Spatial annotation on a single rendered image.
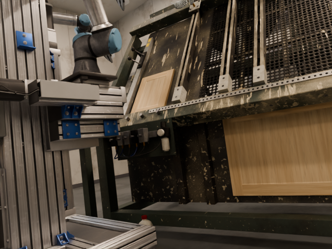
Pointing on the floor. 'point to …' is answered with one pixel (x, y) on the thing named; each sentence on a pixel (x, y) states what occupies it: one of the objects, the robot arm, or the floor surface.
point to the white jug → (145, 221)
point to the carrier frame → (198, 188)
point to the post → (88, 182)
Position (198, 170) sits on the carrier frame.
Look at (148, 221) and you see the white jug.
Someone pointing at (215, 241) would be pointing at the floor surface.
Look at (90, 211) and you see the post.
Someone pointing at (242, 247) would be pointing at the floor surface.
